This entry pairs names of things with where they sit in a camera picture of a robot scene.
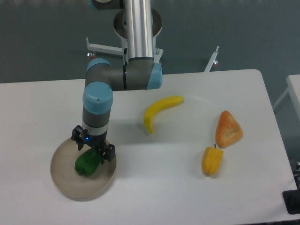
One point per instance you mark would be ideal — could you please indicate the white side table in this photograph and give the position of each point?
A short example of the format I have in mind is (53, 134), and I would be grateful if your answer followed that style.
(293, 90)

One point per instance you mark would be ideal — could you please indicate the beige round plate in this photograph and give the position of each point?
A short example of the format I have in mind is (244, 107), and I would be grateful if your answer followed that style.
(76, 184)

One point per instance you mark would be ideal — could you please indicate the yellow banana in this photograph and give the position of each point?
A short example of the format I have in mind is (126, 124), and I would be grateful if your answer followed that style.
(158, 106)

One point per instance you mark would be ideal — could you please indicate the orange bread piece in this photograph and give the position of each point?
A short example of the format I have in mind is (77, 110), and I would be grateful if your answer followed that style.
(228, 130)

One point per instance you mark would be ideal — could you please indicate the black device at table edge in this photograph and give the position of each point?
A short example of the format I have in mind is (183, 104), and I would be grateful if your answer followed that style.
(292, 201)

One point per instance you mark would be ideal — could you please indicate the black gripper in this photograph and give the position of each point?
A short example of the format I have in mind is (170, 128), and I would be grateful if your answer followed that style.
(97, 142)

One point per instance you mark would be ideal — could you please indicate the yellow bell pepper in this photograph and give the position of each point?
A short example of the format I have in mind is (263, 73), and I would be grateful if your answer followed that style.
(211, 160)

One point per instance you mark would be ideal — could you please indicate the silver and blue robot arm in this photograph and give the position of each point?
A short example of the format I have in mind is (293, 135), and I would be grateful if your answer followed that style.
(139, 72)

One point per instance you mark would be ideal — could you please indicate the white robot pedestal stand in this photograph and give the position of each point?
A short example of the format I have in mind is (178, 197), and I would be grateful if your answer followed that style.
(120, 27)

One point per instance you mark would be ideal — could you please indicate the green bell pepper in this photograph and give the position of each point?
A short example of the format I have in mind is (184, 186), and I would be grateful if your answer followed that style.
(87, 163)

